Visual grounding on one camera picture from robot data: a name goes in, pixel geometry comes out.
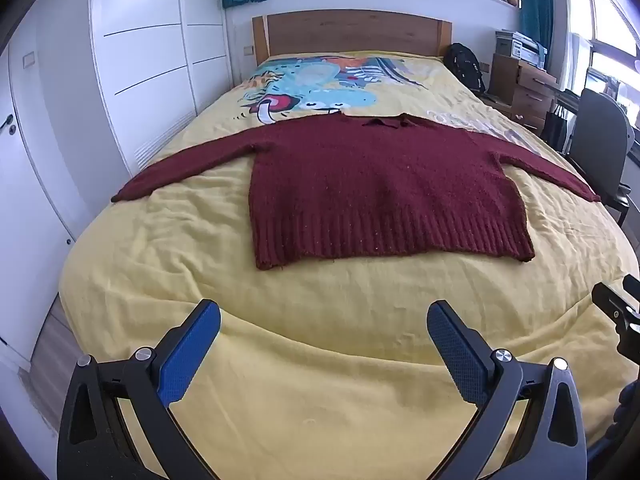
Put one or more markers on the wooden drawer cabinet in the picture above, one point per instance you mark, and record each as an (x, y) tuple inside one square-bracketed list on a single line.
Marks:
[(522, 90)]

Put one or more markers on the wooden bed headboard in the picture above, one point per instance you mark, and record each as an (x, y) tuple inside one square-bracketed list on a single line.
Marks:
[(350, 32)]

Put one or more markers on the white wall switch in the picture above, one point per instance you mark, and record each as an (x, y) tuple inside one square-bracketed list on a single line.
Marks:
[(29, 59)]

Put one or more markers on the yellow printed blanket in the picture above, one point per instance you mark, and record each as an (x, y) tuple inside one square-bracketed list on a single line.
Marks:
[(200, 260)]

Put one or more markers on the white door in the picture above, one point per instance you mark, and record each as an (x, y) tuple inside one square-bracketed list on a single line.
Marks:
[(45, 160)]

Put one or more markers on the dark red knitted sweater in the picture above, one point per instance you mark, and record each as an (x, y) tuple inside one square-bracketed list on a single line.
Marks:
[(375, 185)]

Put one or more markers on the grey office chair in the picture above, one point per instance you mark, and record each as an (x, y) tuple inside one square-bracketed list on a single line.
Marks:
[(597, 135)]

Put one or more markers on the white wardrobe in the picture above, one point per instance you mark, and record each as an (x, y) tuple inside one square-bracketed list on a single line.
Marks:
[(150, 50)]

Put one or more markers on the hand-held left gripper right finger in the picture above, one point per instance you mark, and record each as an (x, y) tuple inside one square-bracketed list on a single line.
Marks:
[(457, 355)]

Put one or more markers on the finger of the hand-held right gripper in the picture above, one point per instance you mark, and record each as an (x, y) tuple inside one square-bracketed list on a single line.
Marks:
[(620, 307)]

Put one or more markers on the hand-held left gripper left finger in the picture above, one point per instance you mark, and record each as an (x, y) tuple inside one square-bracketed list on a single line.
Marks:
[(190, 355)]

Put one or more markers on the window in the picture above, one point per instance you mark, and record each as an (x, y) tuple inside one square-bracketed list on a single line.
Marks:
[(607, 35)]

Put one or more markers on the black paper bag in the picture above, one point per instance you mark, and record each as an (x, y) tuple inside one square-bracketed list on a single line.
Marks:
[(554, 127)]

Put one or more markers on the black backpack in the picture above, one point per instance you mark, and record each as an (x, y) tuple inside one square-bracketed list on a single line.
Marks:
[(465, 67)]

